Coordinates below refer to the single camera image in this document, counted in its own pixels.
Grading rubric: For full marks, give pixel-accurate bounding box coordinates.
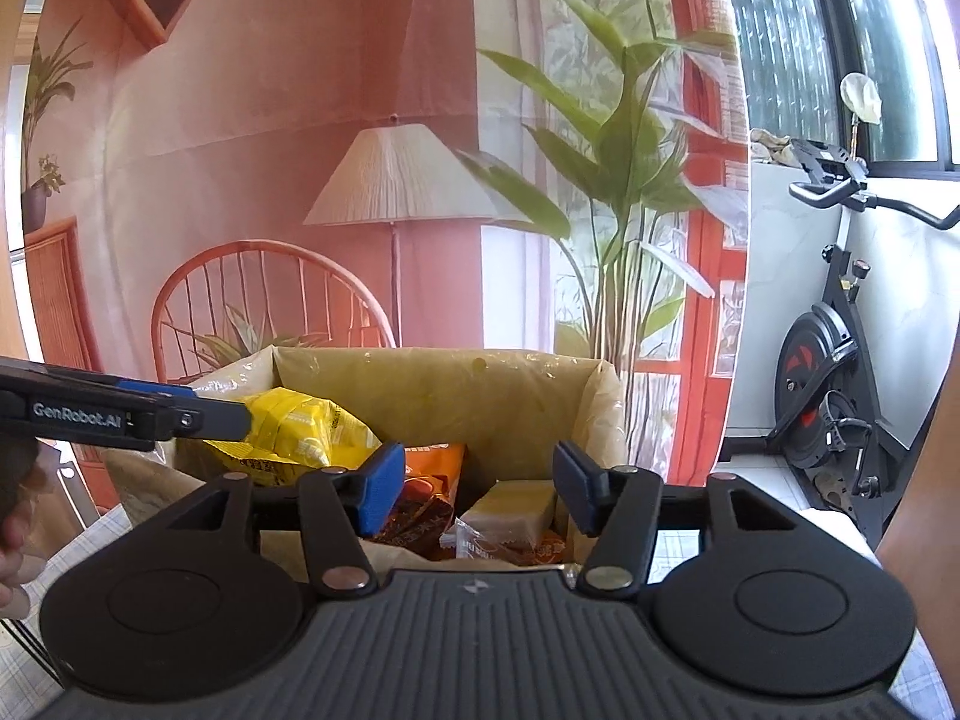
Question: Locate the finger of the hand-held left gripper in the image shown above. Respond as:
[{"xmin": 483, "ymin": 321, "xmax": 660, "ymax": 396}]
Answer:
[
  {"xmin": 112, "ymin": 381, "xmax": 202, "ymax": 400},
  {"xmin": 154, "ymin": 396, "xmax": 254, "ymax": 445}
]

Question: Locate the white hanging pouch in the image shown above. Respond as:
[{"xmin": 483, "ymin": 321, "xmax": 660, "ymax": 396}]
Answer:
[{"xmin": 840, "ymin": 72, "xmax": 884, "ymax": 158}]

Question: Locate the person's left hand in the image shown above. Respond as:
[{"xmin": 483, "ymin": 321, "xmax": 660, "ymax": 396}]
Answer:
[{"xmin": 0, "ymin": 435, "xmax": 50, "ymax": 620}]

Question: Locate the crumpled pale cloth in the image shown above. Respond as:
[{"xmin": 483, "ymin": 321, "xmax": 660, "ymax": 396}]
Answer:
[{"xmin": 750, "ymin": 129, "xmax": 796, "ymax": 166}]

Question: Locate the brown wooden door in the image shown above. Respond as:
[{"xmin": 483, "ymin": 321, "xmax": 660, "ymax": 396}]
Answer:
[{"xmin": 874, "ymin": 360, "xmax": 960, "ymax": 720}]

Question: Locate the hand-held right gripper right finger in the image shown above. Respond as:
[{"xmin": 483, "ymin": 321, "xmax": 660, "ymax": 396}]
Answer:
[{"xmin": 553, "ymin": 441, "xmax": 796, "ymax": 601}]

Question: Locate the dark framed window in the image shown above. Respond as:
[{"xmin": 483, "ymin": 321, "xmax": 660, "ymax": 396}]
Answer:
[{"xmin": 720, "ymin": 0, "xmax": 960, "ymax": 181}]

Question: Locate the printed room wall backdrop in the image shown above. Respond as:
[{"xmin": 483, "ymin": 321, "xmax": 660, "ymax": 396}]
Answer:
[{"xmin": 22, "ymin": 0, "xmax": 751, "ymax": 518}]

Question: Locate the cardboard box with plastic liner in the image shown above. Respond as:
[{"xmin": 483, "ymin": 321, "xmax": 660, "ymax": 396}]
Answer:
[{"xmin": 105, "ymin": 345, "xmax": 625, "ymax": 590}]

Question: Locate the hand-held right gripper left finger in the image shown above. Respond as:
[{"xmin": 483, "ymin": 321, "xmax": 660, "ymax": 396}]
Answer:
[{"xmin": 165, "ymin": 441, "xmax": 407, "ymax": 601}]

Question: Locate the brown orange chip packet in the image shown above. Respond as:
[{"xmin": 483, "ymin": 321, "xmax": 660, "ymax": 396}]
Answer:
[{"xmin": 367, "ymin": 441, "xmax": 467, "ymax": 562}]

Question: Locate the yellow snack packet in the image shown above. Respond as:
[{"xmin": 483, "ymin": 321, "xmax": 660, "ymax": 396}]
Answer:
[{"xmin": 191, "ymin": 388, "xmax": 383, "ymax": 488}]

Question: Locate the black exercise bike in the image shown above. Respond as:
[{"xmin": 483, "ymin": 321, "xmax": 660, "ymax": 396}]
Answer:
[{"xmin": 772, "ymin": 139, "xmax": 960, "ymax": 541}]

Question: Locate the clear packet of pale cake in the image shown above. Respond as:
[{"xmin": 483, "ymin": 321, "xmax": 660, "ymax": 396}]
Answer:
[{"xmin": 441, "ymin": 481, "xmax": 557, "ymax": 563}]

